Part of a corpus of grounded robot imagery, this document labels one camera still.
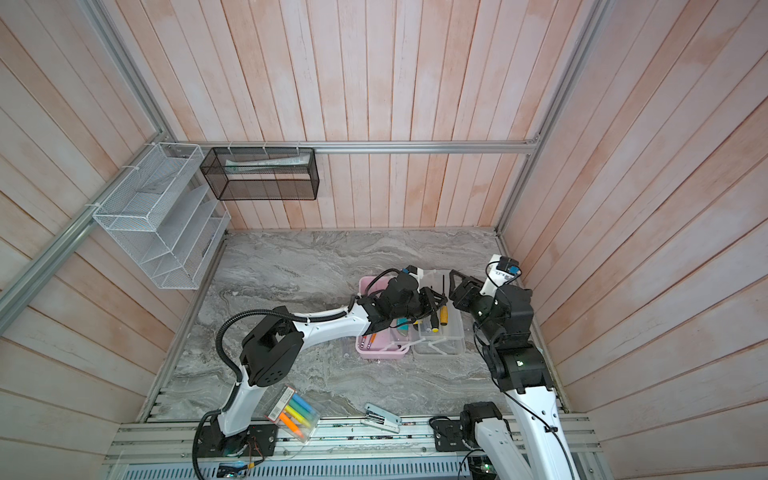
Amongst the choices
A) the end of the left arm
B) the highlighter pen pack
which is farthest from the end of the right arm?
the highlighter pen pack

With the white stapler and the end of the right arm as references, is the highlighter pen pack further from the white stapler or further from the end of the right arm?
the end of the right arm

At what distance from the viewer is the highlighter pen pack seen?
2.50ft

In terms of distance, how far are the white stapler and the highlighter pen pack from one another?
13 centimetres

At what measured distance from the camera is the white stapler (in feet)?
2.48

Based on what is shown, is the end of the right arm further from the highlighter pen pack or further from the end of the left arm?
the highlighter pen pack
